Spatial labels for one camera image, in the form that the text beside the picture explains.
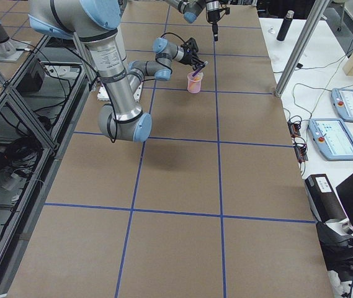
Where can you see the brown paper table cover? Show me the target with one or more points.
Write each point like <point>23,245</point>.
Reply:
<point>211,205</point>

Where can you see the black water bottle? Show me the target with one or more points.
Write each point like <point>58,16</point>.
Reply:
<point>285,25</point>

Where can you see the purple highlighter pen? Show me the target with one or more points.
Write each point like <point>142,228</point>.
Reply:
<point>199,68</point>

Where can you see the brown cardboard box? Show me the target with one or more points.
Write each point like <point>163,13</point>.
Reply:
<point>323,200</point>

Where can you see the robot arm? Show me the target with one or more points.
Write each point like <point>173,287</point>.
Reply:
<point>191,11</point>
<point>95,24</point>

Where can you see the aluminium frame post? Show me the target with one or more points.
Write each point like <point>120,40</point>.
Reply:
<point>301,43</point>

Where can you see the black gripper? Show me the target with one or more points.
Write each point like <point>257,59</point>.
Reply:
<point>189,58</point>
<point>212,17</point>

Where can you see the pink mesh pen holder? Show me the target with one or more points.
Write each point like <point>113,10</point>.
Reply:
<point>194,87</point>

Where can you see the teach pendant near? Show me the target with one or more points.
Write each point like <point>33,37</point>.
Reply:
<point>333,138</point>

